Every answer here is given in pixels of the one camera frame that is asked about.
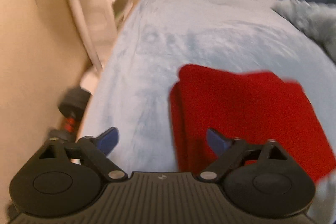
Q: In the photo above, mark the red knit sweater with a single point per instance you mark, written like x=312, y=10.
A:
x=252, y=106

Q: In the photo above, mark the black dumbbell with red grip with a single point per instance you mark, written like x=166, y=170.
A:
x=72, y=107

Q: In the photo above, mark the light blue fleece blanket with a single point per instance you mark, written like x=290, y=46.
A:
x=237, y=36

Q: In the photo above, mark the grey crumpled duvet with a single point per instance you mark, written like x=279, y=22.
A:
x=315, y=20

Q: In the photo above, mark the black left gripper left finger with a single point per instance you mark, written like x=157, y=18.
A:
x=84, y=160

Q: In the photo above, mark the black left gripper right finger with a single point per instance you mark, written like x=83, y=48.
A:
x=233, y=153

